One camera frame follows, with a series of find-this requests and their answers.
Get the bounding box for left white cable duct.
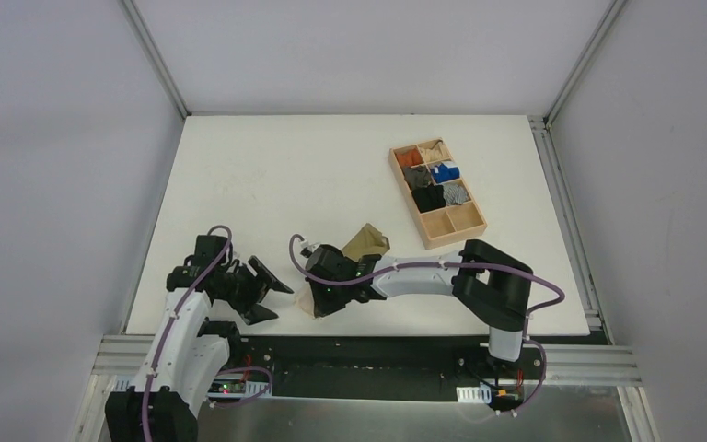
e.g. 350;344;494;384
112;377;273;399

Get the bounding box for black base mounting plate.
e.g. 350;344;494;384
224;335;544;402

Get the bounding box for wooden compartment box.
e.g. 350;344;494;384
388;138;488;250

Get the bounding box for olive and cream underwear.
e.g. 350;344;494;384
296;223;390;318

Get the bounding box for dark grey rolled underwear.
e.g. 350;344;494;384
402;165;433;191

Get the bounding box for black rolled underwear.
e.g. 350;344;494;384
411;185;446;213

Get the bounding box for white cable duct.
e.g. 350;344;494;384
112;377;273;399
456;385;493;404

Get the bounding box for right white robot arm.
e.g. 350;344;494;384
300;239;533;378

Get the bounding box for orange rolled underwear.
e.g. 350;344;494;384
395;147;423;169

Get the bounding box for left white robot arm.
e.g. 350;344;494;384
105;226;293;441

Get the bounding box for beige rolled underwear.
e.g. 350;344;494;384
417;139;450;163

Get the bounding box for right white cable duct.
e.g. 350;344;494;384
456;385;493;404

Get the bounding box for blue rolled underwear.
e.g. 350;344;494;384
429;161;460;184

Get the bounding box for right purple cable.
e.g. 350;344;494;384
287;233;567;343

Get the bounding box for grey striped rolled underwear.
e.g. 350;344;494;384
443;183;469;206

